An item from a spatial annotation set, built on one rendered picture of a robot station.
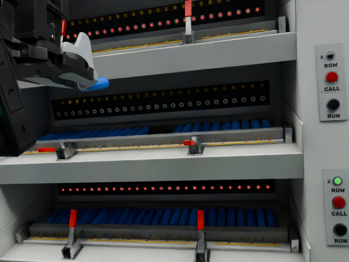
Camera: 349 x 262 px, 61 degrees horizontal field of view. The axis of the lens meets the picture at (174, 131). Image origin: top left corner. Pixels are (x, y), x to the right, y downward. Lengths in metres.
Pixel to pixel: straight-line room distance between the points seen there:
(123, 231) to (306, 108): 0.43
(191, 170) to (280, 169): 0.15
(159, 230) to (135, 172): 0.14
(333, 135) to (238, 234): 0.25
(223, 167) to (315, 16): 0.29
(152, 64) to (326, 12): 0.30
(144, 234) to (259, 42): 0.43
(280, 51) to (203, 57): 0.13
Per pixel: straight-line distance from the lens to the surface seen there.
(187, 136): 0.57
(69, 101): 0.80
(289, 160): 0.53
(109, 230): 0.68
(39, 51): 0.30
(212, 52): 0.54
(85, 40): 0.39
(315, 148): 0.53
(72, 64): 0.32
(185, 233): 0.63
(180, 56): 0.54
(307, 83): 0.53
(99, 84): 0.44
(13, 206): 0.78
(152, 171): 0.55
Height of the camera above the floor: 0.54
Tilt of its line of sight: level
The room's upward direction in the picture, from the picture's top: 3 degrees counter-clockwise
